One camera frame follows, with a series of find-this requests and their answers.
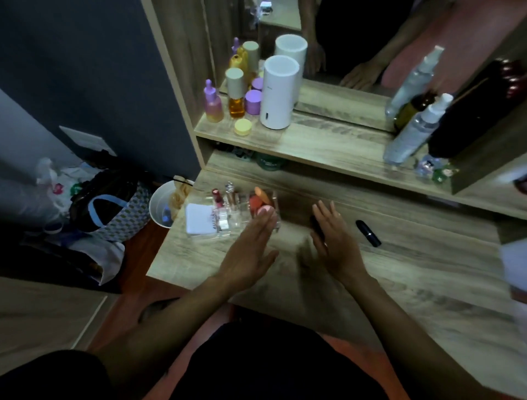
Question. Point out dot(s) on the person's right hand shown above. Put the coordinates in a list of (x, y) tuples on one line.
[(337, 247)]

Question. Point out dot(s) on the person's left hand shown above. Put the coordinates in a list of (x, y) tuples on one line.
[(247, 251)]

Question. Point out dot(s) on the person's right thumb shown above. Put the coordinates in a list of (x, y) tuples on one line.
[(317, 244)]

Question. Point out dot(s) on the person's left thumb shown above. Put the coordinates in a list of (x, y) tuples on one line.
[(271, 258)]

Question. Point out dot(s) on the person's right forearm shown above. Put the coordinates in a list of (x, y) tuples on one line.
[(403, 333)]

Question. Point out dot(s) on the person's left forearm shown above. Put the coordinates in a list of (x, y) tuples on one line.
[(173, 325)]

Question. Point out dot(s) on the black cosmetic tube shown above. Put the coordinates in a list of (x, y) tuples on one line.
[(316, 226)]

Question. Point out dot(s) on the pink makeup sponge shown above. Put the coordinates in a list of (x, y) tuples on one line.
[(264, 210)]

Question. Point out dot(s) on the clear acrylic makeup organizer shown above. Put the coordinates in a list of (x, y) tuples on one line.
[(234, 220)]

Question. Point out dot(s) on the black lipstick tube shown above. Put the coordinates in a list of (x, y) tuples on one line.
[(368, 233)]

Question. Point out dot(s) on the orange makeup sponge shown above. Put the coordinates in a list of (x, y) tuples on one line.
[(258, 200)]

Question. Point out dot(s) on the clear silver-capped tube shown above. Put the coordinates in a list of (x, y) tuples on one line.
[(230, 193)]

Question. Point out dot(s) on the white square compact case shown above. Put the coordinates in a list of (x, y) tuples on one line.
[(201, 219)]

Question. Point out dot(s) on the red lipstick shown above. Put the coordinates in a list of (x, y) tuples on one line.
[(217, 197)]

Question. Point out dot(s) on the green jar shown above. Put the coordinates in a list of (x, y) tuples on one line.
[(271, 161)]

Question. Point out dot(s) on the wooden vanity shelf unit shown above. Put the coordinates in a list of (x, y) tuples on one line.
[(329, 148)]

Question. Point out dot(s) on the person's black clothing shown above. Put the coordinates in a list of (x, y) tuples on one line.
[(247, 362)]

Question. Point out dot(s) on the white round bin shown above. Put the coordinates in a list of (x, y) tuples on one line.
[(158, 206)]

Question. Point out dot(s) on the small clear glass bottle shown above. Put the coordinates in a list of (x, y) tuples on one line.
[(426, 167)]

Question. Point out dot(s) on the small yellow jar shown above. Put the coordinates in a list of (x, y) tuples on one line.
[(243, 127)]

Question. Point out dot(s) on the small green trinket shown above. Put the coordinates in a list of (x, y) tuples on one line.
[(442, 175)]

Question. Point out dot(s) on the clear spray bottle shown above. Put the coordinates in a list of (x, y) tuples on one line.
[(411, 134)]

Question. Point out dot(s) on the purple jar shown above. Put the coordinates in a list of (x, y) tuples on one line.
[(253, 103)]

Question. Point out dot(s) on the white cylindrical humidifier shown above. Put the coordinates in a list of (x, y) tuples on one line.
[(279, 92)]

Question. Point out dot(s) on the patterned tote bag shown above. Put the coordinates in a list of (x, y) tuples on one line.
[(119, 210)]

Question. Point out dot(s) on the dark amber bottle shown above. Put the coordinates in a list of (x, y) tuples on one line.
[(409, 110)]

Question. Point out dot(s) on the pink purple dropper bottle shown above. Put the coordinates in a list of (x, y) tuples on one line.
[(213, 105)]

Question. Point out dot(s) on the amber bottle with white cap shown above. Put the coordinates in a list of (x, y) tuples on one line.
[(236, 94)]

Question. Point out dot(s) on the white plastic bag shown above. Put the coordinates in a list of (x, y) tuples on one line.
[(94, 255)]

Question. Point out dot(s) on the white paper sheet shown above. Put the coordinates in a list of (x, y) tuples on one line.
[(515, 263)]

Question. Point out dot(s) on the mirror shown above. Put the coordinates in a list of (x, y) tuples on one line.
[(350, 45)]

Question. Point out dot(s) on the black pouch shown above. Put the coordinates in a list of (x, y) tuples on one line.
[(473, 111)]

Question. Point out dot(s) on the light wooden cabinet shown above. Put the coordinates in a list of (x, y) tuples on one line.
[(45, 317)]

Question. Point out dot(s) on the white wall plate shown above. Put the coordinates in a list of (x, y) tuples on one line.
[(88, 141)]

